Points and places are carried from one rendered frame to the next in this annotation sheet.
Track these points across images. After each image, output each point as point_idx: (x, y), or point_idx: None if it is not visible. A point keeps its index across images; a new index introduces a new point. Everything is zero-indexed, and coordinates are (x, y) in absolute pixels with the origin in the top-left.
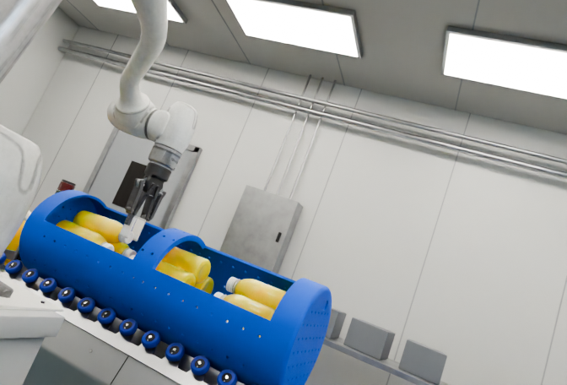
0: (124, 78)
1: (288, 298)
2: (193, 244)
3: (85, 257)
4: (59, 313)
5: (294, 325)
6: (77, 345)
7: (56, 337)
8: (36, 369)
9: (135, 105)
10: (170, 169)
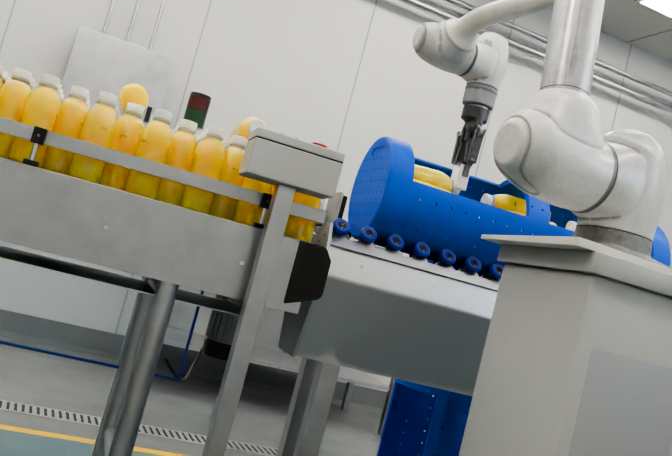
0: (494, 18)
1: (655, 237)
2: (512, 190)
3: (478, 219)
4: (453, 276)
5: (669, 257)
6: (486, 302)
7: (462, 299)
8: (444, 331)
9: (474, 40)
10: None
